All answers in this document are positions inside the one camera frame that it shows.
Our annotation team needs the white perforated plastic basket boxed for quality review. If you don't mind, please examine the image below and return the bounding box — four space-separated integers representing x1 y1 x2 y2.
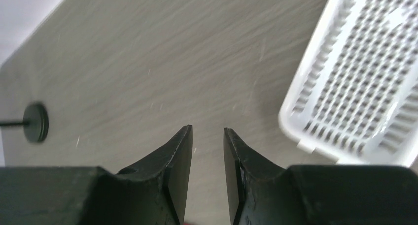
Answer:
278 0 418 167

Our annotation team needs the blue microphone on black stand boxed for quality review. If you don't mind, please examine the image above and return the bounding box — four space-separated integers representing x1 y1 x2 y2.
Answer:
0 101 49 144

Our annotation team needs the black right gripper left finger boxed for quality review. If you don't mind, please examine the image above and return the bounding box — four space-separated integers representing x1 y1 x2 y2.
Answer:
0 125 193 225

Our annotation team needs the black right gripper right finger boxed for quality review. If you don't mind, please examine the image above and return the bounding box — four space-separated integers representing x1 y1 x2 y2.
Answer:
223 128 418 225

